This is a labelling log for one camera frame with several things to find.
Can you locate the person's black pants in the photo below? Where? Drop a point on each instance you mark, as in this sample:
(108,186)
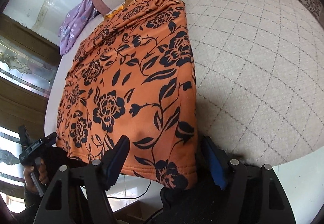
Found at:
(192,206)

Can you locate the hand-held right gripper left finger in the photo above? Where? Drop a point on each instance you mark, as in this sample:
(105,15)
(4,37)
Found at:
(114,163)

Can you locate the orange black floral garment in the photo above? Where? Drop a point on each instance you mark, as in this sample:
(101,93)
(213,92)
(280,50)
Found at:
(131,82)

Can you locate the purple floral garment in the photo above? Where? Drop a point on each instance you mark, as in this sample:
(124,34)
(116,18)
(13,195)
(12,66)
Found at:
(76,21)

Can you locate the beige quilted bed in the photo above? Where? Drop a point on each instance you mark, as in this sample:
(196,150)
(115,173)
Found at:
(253,67)

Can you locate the wooden door with glass panes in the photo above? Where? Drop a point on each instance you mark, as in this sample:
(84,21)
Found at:
(22,72)

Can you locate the person's left forearm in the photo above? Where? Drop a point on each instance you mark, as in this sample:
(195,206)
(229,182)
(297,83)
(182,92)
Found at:
(30,200)

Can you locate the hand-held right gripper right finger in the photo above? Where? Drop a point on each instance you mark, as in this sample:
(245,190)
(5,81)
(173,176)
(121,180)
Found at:
(215,163)

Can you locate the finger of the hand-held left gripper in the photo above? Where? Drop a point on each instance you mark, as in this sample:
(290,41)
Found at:
(52,139)

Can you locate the person's left hand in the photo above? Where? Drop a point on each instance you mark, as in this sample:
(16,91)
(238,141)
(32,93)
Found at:
(43,173)

